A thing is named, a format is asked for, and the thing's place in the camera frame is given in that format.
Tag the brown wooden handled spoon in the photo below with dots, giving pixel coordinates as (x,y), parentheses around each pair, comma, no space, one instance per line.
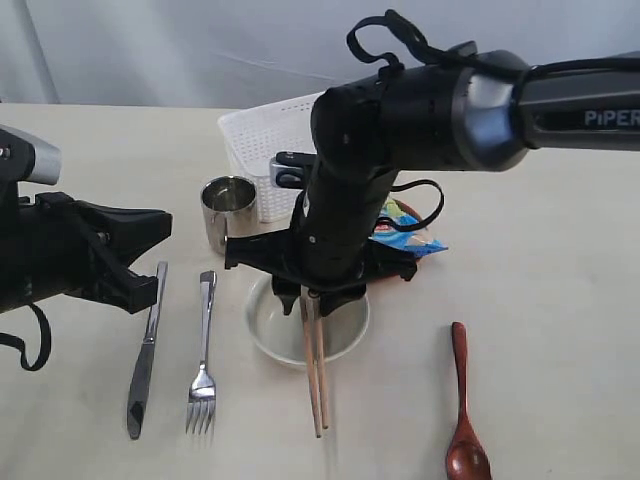
(465,458)

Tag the wooden chopstick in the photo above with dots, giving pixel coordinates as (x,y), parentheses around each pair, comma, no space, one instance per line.
(307,326)
(320,361)

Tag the stainless steel cup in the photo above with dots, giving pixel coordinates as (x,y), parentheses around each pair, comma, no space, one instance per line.
(230,210)

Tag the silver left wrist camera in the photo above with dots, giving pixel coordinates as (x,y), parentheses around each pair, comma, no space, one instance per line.
(27,158)

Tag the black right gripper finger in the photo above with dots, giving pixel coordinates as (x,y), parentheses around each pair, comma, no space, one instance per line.
(287,292)
(331,301)

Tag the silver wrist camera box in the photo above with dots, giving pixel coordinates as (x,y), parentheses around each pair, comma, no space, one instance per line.
(291,170)

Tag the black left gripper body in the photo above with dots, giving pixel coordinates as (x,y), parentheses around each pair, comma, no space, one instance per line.
(61,245)

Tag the stainless steel fork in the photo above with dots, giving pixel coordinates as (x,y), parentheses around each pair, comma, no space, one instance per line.
(201,406)

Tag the speckled beige ceramic bowl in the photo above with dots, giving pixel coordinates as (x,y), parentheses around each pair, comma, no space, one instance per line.
(280,336)

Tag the blue potato chips bag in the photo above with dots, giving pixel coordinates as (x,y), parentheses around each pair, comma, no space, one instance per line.
(419,242)

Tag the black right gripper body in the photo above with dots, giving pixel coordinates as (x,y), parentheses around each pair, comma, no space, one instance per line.
(326,245)

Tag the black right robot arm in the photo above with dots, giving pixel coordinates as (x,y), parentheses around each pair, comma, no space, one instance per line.
(429,118)

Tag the grey backdrop curtain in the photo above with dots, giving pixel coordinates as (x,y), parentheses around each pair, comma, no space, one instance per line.
(237,54)

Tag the white perforated plastic basket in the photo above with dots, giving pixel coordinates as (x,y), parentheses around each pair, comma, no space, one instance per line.
(254,136)

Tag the terracotta brown plate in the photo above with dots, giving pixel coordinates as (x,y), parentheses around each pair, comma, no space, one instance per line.
(386,265)

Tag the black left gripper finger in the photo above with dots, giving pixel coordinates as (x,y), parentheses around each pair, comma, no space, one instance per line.
(135,230)
(130,292)

